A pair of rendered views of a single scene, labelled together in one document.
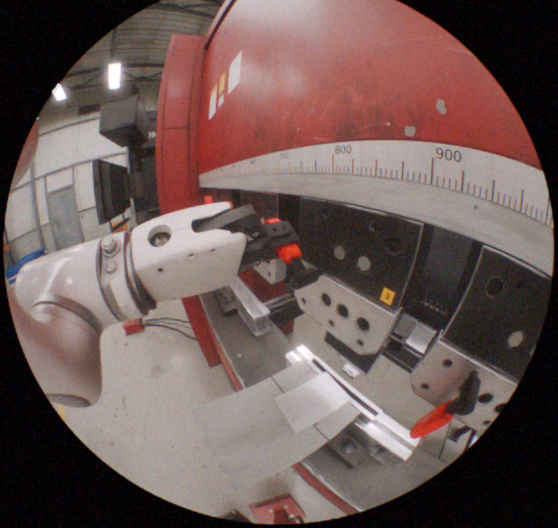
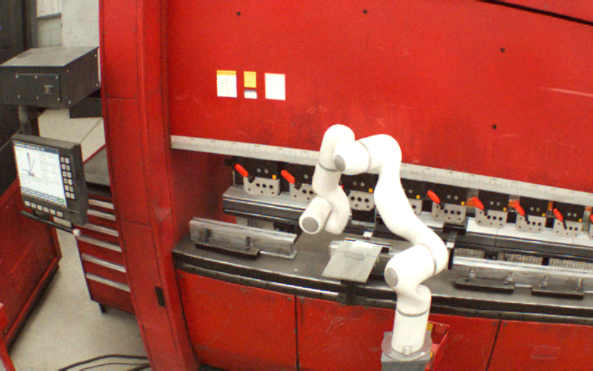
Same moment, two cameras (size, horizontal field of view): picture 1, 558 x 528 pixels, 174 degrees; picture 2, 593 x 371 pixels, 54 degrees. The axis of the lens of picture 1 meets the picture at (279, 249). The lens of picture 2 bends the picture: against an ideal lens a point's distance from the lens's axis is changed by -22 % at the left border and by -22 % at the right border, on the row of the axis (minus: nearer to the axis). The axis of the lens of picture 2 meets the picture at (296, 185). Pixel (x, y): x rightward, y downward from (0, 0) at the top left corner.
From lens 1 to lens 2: 269 cm
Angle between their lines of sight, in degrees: 33
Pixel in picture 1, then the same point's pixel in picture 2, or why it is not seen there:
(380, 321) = (371, 196)
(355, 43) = (360, 129)
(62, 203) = not seen: outside the picture
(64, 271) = (326, 205)
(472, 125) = not seen: hidden behind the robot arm
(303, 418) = (362, 255)
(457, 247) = not seen: hidden behind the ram
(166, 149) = (151, 118)
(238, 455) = (354, 272)
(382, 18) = (369, 124)
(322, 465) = (384, 285)
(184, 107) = (157, 65)
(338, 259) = (354, 185)
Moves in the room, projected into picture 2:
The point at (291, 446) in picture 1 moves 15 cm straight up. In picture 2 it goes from (366, 263) to (368, 231)
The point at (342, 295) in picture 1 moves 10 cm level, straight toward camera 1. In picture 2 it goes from (358, 194) to (366, 206)
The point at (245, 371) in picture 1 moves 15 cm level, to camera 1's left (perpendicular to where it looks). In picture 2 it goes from (308, 274) to (279, 286)
